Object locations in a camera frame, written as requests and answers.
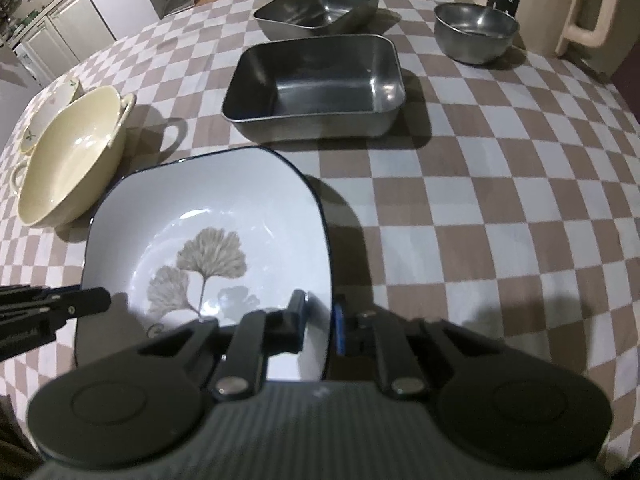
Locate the white floral plate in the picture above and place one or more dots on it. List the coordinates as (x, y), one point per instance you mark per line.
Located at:
(37, 122)

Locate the white kitchen cabinet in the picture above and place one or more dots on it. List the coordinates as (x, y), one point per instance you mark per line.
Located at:
(60, 35)

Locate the rectangular steel tray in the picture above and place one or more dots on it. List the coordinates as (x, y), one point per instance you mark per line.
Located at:
(310, 85)

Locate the square steel tray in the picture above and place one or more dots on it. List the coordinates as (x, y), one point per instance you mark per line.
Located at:
(320, 5)

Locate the white square leaf-print plate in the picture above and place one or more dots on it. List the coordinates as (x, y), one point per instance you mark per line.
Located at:
(210, 210)

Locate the round steel bowl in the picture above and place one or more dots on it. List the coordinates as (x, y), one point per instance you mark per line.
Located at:
(475, 30)

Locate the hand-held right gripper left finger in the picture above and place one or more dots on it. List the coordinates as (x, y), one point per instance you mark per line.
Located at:
(292, 321)

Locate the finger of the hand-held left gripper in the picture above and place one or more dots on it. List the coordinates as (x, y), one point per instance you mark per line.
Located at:
(75, 305)

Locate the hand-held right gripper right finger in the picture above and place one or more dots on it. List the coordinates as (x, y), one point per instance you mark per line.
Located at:
(340, 331)

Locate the dark red box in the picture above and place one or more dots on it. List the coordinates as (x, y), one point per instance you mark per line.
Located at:
(627, 85)

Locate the small white floral bowl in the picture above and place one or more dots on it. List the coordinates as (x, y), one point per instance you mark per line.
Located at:
(67, 91)

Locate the brown checkered tablecloth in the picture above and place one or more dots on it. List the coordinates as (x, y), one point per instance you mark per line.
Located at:
(500, 210)

